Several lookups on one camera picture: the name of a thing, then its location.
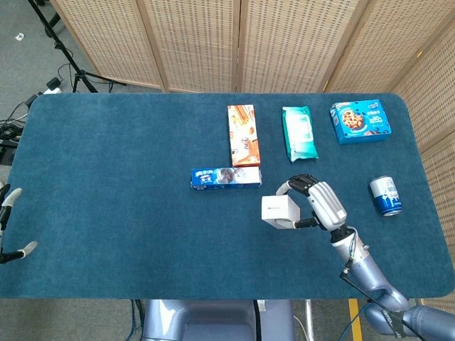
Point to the black tripod stand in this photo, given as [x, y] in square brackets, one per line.
[67, 58]

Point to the white power strip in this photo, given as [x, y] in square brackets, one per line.
[51, 91]

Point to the blue and white drink can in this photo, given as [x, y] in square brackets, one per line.
[386, 197]

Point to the green wet wipes pack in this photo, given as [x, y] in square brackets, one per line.
[300, 135]

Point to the blue velvet table cloth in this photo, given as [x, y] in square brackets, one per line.
[124, 213]

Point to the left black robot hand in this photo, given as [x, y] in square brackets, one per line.
[12, 198]

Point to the blue chocolate chip cookie box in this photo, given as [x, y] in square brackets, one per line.
[359, 122]

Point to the white metal table leg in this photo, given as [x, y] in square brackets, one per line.
[309, 319]

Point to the white small box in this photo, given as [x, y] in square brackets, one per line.
[278, 210]

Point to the blue Oreo cookie pack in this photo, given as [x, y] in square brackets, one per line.
[227, 177]

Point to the orange wafer biscuit box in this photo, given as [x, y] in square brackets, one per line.
[243, 138]

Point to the woven wooden folding screen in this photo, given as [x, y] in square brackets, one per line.
[199, 42]

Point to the silver-blue robot torso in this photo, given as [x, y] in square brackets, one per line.
[213, 319]

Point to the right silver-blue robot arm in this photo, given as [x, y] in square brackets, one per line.
[369, 273]

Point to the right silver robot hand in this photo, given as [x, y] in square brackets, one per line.
[325, 206]

